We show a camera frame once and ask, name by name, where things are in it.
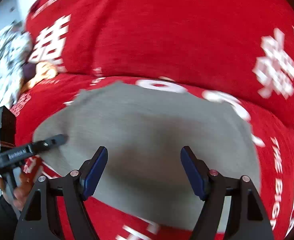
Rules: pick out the white green patterned cloth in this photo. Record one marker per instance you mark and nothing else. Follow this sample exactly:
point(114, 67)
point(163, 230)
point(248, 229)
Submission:
point(15, 46)

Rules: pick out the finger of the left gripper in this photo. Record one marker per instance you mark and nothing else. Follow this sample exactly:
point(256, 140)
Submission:
point(49, 143)

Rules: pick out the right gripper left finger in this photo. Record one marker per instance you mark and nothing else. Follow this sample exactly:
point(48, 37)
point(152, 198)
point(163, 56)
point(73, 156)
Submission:
point(40, 217)

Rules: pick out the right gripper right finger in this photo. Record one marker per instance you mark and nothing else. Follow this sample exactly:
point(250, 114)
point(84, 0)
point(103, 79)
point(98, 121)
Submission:
point(247, 215)

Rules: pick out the dark purple cloth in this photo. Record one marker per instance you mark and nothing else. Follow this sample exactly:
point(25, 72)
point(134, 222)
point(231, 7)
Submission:
point(29, 71)

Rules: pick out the orange cloth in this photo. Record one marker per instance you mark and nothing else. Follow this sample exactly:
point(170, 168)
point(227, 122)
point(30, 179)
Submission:
point(44, 71)

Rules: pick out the red wedding pillow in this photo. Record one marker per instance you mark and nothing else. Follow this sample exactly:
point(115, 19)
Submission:
point(241, 47)

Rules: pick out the red wedding bed cover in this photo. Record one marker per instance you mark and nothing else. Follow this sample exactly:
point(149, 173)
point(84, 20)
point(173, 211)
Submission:
point(271, 132)

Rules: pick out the person's left hand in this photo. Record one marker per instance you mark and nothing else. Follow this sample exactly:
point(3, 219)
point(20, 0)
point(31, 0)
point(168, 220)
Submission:
point(21, 192)

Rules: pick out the grey knit garment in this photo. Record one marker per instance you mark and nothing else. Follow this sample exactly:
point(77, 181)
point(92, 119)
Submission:
point(144, 129)

